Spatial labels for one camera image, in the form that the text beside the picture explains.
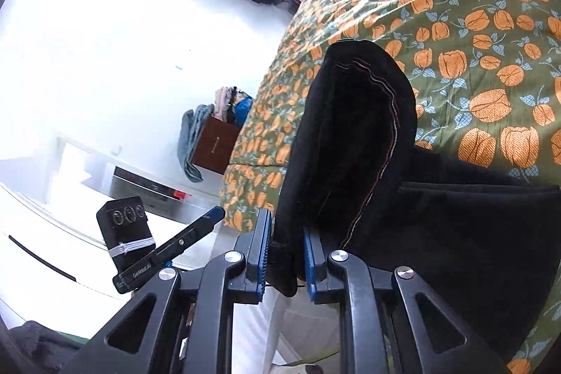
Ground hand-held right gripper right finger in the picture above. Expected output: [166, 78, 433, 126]
[302, 226, 509, 374]

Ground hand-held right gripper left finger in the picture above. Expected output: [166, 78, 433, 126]
[61, 208, 273, 374]

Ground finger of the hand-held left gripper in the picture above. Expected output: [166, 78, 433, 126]
[150, 206, 226, 270]

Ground black pants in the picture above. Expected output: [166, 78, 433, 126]
[267, 40, 561, 363]

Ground grey appliance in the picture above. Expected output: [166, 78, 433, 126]
[111, 165, 194, 205]

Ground brown wooden nightstand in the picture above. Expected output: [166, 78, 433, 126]
[190, 116, 243, 176]

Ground blue jeans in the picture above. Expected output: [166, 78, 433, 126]
[177, 104, 216, 183]

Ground green orange floral blanket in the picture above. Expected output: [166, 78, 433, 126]
[218, 0, 561, 374]

